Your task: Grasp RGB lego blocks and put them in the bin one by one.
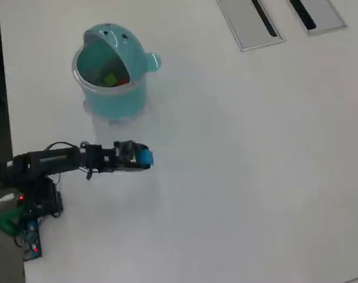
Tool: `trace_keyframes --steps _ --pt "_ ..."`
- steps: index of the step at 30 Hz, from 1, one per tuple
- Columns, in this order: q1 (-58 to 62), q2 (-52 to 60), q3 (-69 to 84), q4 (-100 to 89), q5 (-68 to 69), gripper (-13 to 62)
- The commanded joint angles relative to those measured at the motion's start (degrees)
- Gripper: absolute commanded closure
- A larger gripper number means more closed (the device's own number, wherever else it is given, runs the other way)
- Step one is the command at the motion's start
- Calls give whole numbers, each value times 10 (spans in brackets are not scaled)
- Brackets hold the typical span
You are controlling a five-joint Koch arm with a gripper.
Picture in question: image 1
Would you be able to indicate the blue lego block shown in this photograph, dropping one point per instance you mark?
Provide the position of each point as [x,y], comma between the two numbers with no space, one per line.
[146,157]

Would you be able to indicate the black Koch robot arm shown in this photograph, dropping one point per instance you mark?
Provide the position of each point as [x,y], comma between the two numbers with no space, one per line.
[49,162]

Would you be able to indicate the teal whale-shaped bin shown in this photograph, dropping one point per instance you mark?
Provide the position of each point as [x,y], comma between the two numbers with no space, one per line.
[116,100]

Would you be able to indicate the blue controller circuit board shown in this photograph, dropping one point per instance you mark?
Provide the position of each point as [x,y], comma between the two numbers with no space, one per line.
[31,241]

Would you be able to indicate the green lego block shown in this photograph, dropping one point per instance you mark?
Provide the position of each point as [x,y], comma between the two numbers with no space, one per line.
[109,79]

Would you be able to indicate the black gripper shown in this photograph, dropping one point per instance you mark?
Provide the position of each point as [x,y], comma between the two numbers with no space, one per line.
[119,167]

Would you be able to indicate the red lego block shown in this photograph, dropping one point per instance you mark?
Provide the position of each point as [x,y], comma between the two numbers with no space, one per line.
[122,83]

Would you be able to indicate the green arm base clamp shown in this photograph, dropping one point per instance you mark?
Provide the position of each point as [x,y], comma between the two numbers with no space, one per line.
[3,221]

